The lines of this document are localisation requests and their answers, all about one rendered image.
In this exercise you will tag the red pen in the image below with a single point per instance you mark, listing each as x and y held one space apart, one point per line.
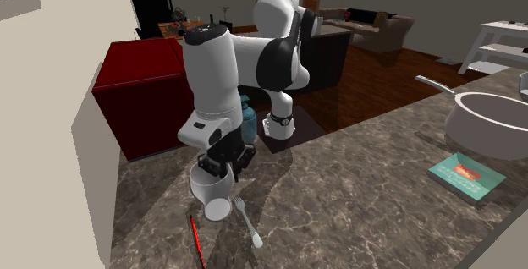
197 239

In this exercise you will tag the white cup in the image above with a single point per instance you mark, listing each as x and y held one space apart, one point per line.
211 189

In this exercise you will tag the pale round container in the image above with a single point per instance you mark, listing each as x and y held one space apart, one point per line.
524 86

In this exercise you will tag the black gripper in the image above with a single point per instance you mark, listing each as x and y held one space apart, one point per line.
227 146

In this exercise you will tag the white fork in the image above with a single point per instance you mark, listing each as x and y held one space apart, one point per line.
247 221

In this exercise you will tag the dark kitchen island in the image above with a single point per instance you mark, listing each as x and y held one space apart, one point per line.
326 62

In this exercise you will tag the dark robot stand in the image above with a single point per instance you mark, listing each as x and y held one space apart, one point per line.
307 130

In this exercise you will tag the teal book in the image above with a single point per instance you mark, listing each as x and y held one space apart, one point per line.
468 177

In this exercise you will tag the brown dining table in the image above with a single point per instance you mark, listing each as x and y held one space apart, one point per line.
175 29

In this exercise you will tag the black fridge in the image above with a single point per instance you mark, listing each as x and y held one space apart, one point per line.
148 4

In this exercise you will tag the red cabinet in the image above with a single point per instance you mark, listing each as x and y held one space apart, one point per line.
144 107

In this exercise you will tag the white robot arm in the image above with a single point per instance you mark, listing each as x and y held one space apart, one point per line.
210 74

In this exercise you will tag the white shelf table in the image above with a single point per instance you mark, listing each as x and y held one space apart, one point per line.
495 49

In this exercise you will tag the brown sofa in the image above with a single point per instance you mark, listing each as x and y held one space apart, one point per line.
387 33

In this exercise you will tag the teal bottle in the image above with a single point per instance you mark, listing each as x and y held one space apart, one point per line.
249 121

